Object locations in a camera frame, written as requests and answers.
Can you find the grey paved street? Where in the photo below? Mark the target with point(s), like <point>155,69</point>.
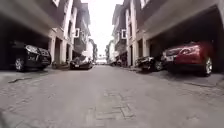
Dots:
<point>106,96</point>

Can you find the row of multi-storey buildings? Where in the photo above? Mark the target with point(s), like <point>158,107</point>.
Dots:
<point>156,23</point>
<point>63,30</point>

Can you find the black car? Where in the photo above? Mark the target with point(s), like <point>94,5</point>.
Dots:
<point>28,56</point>

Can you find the dark car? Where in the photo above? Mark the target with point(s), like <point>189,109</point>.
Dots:
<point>81,62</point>
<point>148,62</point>

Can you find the red car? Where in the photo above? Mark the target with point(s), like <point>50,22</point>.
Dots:
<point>191,55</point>

